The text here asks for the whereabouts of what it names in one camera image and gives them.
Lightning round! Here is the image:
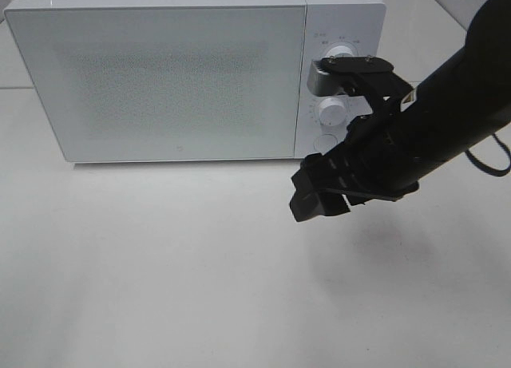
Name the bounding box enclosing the white microwave oven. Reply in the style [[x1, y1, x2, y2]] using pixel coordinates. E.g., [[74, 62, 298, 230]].
[[3, 0, 386, 164]]

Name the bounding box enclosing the white microwave door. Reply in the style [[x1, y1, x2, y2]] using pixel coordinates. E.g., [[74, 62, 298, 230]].
[[6, 7, 304, 163]]

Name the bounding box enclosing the round door release button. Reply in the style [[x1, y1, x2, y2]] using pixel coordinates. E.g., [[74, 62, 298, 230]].
[[314, 134, 338, 154]]

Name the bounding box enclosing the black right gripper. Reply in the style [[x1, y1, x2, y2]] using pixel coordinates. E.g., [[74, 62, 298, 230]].
[[289, 115, 419, 223]]

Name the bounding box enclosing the white microwave knob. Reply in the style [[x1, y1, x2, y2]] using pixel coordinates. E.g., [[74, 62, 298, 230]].
[[317, 97, 347, 127], [324, 42, 356, 59]]

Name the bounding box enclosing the black right camera cable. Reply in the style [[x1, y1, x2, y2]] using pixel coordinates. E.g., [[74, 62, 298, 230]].
[[465, 132, 511, 177]]

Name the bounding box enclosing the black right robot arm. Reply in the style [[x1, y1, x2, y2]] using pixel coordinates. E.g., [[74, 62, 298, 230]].
[[289, 0, 510, 222]]

